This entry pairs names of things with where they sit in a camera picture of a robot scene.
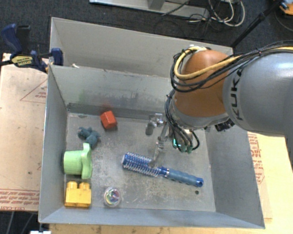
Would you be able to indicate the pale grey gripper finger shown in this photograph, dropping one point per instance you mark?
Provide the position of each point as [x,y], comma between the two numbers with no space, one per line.
[151,126]
[158,153]

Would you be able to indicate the brown cardboard board red print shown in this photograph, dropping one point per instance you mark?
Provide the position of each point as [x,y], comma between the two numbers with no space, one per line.
[17,135]

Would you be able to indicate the yellow toy brick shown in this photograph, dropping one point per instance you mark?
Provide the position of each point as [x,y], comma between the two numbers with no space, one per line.
[78,195]

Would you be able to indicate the dark teal toy animal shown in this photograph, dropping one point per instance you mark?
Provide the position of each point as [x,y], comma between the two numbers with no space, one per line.
[90,136]

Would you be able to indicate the grey metal bin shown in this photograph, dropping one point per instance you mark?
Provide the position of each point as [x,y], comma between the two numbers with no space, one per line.
[126,191]

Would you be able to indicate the light green plastic cup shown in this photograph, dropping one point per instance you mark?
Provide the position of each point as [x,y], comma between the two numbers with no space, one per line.
[76,160]

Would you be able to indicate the red-orange house-shaped block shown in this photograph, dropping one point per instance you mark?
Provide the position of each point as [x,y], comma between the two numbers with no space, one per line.
[108,119]

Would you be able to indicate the blue hair brush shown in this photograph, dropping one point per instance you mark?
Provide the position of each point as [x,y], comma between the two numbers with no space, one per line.
[179,176]

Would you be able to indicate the clear glass ball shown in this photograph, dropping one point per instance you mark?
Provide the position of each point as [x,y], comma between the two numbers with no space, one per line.
[112,197]

